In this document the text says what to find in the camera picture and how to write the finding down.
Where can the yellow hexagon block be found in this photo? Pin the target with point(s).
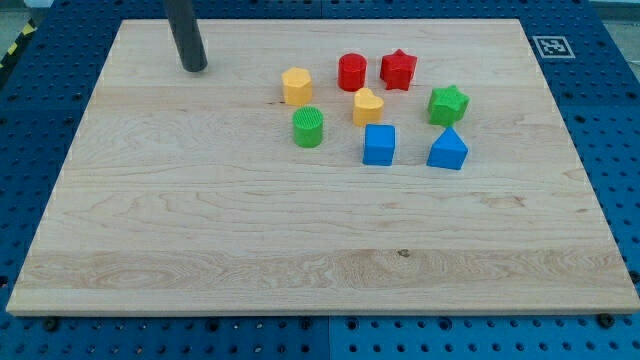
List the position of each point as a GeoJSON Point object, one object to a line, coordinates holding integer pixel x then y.
{"type": "Point", "coordinates": [297, 86]}

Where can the light wooden board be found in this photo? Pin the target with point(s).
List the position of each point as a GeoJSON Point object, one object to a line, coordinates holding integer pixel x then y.
{"type": "Point", "coordinates": [185, 194]}

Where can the green cylinder block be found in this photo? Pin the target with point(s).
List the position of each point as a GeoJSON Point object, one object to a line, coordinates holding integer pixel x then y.
{"type": "Point", "coordinates": [307, 126]}

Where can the blue cube block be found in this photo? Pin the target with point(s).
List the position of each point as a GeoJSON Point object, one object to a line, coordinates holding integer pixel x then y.
{"type": "Point", "coordinates": [379, 144]}

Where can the yellow heart block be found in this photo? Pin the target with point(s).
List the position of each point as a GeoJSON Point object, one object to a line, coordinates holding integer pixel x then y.
{"type": "Point", "coordinates": [368, 108]}

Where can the red cylinder block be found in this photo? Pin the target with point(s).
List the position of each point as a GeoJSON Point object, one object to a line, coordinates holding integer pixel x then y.
{"type": "Point", "coordinates": [351, 72]}

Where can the blue triangle block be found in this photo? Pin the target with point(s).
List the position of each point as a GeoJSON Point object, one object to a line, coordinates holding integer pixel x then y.
{"type": "Point", "coordinates": [448, 151]}

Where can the red star block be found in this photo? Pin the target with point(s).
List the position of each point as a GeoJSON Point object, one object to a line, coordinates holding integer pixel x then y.
{"type": "Point", "coordinates": [397, 70]}

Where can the green star block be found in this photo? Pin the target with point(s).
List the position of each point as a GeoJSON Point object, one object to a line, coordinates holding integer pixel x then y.
{"type": "Point", "coordinates": [447, 106]}

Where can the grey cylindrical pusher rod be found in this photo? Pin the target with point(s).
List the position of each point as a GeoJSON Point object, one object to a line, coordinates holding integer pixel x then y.
{"type": "Point", "coordinates": [185, 31]}

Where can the white fiducial marker tag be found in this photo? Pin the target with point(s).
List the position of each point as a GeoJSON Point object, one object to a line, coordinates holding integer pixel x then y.
{"type": "Point", "coordinates": [553, 47]}

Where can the black yellow hazard tape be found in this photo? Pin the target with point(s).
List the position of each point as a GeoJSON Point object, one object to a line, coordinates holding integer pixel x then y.
{"type": "Point", "coordinates": [17, 48]}

